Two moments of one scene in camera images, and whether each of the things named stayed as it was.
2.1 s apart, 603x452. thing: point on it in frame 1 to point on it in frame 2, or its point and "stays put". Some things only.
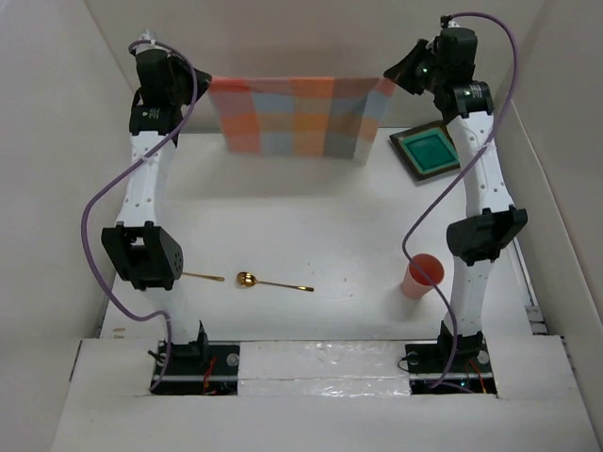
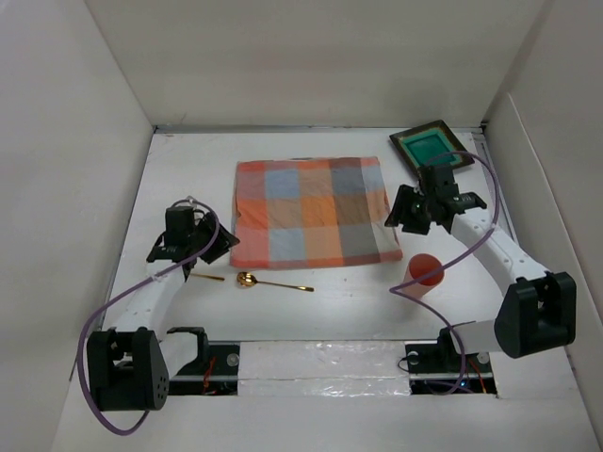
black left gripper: x=179 y=65 to x=223 y=243
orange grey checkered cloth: x=335 y=117 to x=294 y=214
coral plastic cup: x=415 y=283 stays put
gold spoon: x=246 y=280 stays put
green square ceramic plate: x=429 y=150 stays put
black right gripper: x=401 y=72 to x=399 y=213
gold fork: x=212 y=278 stays put
